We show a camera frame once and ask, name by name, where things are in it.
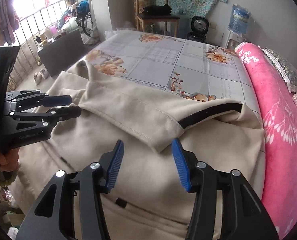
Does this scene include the beige coat with black trim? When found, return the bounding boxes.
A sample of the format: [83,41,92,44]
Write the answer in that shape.
[10,62,265,239]

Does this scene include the hanging dark clothes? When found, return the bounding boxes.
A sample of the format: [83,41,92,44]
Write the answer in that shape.
[0,0,20,45]

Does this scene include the black clothes on chair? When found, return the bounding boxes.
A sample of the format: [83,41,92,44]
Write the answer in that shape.
[143,4,172,16]

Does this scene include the left hand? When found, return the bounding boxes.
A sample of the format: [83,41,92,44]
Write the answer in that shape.
[0,148,20,172]

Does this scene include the pair of light shoes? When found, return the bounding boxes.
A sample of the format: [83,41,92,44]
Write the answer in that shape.
[33,68,50,85]

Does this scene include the dark low cabinet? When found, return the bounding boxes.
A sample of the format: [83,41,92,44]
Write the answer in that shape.
[38,30,87,77]

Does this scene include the pink floral blanket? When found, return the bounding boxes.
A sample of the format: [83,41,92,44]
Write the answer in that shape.
[235,42,297,239]

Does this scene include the metal window railing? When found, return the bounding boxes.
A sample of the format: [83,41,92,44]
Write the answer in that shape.
[7,0,67,90]

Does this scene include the bicycle by window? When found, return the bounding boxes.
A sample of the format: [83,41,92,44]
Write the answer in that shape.
[58,0,94,38]

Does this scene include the wooden chair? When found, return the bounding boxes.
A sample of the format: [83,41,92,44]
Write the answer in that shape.
[134,0,180,37]

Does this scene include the grey lace pillow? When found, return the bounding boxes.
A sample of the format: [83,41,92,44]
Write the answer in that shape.
[261,48,297,93]

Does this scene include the floral grey bed sheet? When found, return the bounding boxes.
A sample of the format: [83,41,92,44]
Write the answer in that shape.
[84,30,260,114]

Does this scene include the black round fan heater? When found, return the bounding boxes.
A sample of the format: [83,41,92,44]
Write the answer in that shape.
[187,16,209,43]

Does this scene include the white water dispenser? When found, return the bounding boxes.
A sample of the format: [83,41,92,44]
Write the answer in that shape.
[221,28,246,50]

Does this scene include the blue water bottle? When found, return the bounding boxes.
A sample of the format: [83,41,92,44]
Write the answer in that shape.
[228,4,251,35]

